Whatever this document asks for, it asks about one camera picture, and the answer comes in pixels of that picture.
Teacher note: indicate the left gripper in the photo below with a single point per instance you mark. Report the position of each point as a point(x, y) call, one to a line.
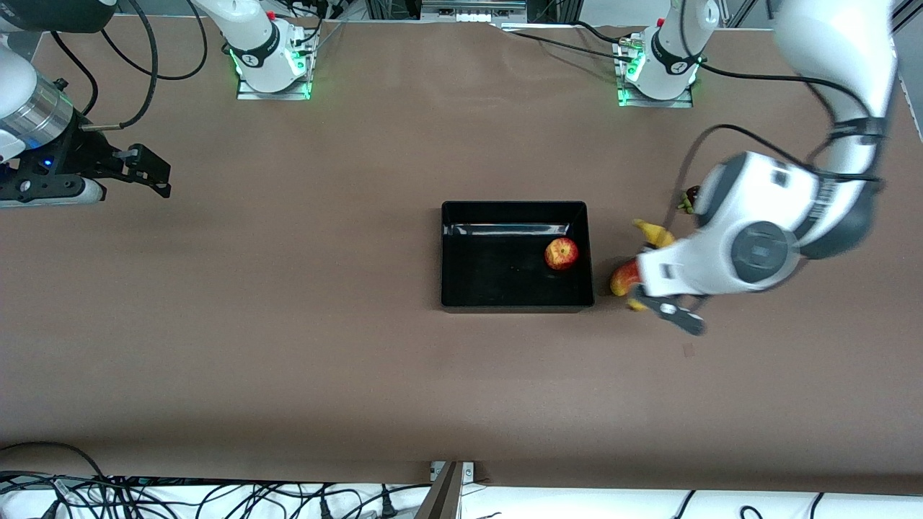
point(647, 246)

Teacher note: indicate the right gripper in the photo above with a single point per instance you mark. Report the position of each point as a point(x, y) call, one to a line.
point(81, 154)

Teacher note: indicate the yellow banana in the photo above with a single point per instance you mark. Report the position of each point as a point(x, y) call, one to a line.
point(655, 232)

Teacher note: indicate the small red yellow apple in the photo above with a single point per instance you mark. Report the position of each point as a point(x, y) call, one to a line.
point(561, 254)

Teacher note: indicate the black plastic box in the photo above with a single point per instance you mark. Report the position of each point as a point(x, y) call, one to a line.
point(505, 277)

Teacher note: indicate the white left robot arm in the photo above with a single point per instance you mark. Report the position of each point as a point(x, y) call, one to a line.
point(764, 216)

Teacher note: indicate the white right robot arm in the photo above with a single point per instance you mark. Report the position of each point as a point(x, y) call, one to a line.
point(249, 36)

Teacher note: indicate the red yellow mango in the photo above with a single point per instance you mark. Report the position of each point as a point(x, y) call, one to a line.
point(624, 280)

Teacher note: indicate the dark purple mangosteen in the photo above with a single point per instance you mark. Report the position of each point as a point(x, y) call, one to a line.
point(690, 200)

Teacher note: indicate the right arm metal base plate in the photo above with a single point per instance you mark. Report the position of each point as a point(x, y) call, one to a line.
point(249, 94)

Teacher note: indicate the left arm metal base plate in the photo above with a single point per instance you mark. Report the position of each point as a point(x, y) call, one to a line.
point(652, 102)

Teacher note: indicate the small aluminium table bracket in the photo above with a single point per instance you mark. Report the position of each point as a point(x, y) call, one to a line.
point(469, 471)

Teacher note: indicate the dark metal post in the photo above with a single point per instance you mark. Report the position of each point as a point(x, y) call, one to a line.
point(440, 497)

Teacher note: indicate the aluminium frame profile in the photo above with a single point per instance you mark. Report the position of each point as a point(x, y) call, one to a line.
point(910, 14)

